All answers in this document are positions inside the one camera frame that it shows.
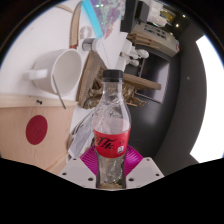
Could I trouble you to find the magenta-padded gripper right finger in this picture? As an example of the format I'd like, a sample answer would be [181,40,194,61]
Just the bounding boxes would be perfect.
[123,144,165,190]

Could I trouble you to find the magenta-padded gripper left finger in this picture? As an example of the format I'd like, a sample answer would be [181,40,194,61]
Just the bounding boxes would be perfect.
[58,145,101,190]

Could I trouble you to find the clear red-labelled drink bottle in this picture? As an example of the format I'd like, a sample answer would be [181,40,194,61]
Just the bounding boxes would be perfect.
[92,68,132,186]

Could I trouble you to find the flat round red coaster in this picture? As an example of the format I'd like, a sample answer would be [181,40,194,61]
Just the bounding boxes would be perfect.
[25,114,49,146]

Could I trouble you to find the tan flat cardboard sheet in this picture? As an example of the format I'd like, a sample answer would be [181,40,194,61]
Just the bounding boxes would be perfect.
[0,93,79,176]

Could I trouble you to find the thin grey rod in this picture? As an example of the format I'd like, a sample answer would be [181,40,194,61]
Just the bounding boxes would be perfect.
[51,74,68,110]

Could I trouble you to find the long ceiling light strip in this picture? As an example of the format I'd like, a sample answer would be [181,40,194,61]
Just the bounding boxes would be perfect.
[189,34,224,164]

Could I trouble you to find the white ceramic mug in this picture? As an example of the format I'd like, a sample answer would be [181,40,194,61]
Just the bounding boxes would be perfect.
[23,48,83,98]

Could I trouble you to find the small white plaster bust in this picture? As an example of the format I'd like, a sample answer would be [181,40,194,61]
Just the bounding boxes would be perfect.
[119,53,140,68]

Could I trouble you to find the large white plaster bust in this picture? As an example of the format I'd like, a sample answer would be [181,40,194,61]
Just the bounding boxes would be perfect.
[131,49,150,60]

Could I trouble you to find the small white paint jar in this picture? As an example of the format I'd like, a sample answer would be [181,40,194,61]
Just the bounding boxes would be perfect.
[81,37,103,53]

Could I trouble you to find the white cabinet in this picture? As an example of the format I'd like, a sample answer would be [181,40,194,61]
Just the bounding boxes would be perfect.
[133,21,181,58]

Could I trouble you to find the flat wooden stick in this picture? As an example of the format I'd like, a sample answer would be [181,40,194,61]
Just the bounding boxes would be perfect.
[68,0,83,50]

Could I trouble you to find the black flat box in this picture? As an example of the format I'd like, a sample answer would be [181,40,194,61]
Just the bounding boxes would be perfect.
[120,0,139,33]
[138,1,151,24]

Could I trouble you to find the black wall screen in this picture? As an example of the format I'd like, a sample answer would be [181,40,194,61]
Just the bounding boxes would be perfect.
[138,51,174,104]

